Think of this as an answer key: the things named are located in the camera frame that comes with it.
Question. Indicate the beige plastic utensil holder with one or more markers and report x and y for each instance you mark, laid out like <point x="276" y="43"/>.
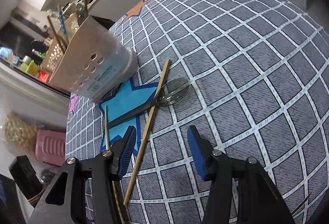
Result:
<point x="90" y="59"/>

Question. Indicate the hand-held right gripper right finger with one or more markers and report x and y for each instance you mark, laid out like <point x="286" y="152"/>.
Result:
<point x="196" y="154"/>

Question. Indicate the black box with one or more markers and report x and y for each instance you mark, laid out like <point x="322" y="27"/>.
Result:
<point x="24" y="172"/>

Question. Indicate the dark translucent spoon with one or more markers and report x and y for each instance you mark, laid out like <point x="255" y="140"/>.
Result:
<point x="80" y="12"/>

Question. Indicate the beige flower-cutout storage cart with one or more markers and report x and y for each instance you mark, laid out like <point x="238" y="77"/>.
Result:
<point x="52" y="55"/>

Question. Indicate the clear bag of pale nuts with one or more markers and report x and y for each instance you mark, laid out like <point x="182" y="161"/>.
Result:
<point x="18" y="134"/>

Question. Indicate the red plastic basket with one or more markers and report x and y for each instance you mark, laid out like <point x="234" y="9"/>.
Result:
<point x="43" y="76"/>

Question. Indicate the pink plastic stool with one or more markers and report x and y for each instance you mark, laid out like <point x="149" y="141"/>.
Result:
<point x="50" y="147"/>

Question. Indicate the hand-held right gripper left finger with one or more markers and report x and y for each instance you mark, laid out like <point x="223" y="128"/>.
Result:
<point x="128" y="154"/>

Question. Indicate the blue patterned wooden chopstick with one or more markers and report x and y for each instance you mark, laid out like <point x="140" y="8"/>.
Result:
<point x="62" y="22"/>

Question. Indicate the grey checked tablecloth with stars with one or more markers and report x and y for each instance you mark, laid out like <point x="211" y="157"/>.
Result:
<point x="231" y="72"/>

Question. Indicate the grey sliding door frame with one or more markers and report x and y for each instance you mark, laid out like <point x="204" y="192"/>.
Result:
<point x="25" y="77"/>

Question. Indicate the green plastic basket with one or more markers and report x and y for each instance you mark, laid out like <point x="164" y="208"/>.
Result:
<point x="29" y="67"/>

